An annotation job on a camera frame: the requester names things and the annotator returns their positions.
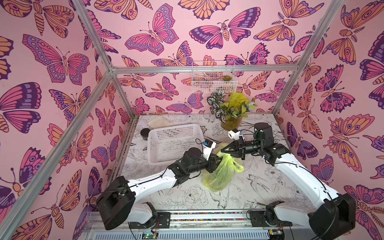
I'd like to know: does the white perforated plastic basket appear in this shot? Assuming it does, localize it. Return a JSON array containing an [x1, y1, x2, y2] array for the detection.
[[147, 124, 204, 166]]

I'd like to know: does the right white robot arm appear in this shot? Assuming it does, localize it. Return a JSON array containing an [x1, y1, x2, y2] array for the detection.
[[222, 123, 356, 240]]

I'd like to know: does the white wire wall basket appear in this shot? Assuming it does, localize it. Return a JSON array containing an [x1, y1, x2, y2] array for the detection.
[[191, 64, 238, 94]]

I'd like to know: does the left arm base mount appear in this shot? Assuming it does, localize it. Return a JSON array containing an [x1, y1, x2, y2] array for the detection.
[[127, 202, 171, 229]]

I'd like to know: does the potted plant with yellow-green leaves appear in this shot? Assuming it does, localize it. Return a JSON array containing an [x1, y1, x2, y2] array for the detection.
[[207, 92, 257, 131]]

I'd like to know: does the aluminium front rail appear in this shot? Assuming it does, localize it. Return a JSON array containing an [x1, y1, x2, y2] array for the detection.
[[80, 209, 318, 240]]

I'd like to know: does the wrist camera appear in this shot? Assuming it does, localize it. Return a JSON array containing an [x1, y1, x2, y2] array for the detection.
[[228, 129, 243, 141], [203, 139, 217, 161]]

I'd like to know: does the beige cloth pad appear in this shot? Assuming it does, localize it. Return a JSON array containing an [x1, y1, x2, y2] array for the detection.
[[148, 116, 175, 129]]

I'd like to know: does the yellow-green plastic bag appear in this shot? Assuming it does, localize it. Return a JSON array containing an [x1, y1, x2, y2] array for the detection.
[[202, 143, 244, 192]]

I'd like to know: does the small black round jar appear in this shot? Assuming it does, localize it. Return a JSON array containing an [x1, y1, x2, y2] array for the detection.
[[140, 128, 151, 141]]

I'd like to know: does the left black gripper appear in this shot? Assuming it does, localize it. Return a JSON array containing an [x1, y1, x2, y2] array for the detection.
[[187, 154, 224, 176]]

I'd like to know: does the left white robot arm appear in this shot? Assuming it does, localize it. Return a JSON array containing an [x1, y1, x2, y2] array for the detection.
[[96, 148, 223, 231]]

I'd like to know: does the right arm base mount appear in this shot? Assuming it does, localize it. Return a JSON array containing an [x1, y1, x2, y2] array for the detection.
[[246, 201, 293, 227]]

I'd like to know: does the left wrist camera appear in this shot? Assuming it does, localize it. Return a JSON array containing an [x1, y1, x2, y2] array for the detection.
[[203, 139, 217, 161]]

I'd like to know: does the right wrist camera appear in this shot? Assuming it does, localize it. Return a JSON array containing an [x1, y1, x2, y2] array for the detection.
[[228, 129, 243, 141]]

